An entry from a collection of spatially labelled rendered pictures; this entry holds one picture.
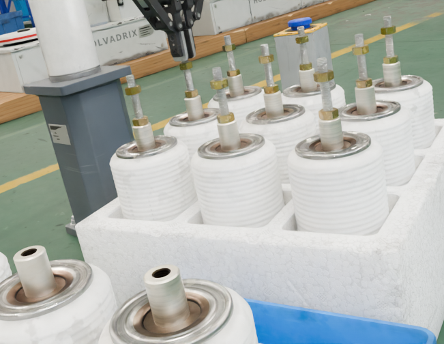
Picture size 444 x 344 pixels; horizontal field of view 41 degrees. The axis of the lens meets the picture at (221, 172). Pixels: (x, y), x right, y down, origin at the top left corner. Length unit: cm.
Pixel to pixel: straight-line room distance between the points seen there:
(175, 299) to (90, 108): 74
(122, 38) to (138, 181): 226
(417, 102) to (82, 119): 57
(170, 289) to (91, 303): 9
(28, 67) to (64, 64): 161
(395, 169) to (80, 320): 41
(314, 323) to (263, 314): 5
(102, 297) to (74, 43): 70
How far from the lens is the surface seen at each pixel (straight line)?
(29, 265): 43
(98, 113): 108
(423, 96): 80
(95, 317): 43
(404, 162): 70
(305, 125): 73
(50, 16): 108
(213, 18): 331
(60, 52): 108
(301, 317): 60
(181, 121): 81
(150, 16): 77
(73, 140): 108
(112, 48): 290
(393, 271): 56
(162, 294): 35
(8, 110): 257
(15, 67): 267
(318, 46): 101
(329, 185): 58
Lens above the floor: 44
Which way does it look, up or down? 19 degrees down
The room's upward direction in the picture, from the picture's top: 11 degrees counter-clockwise
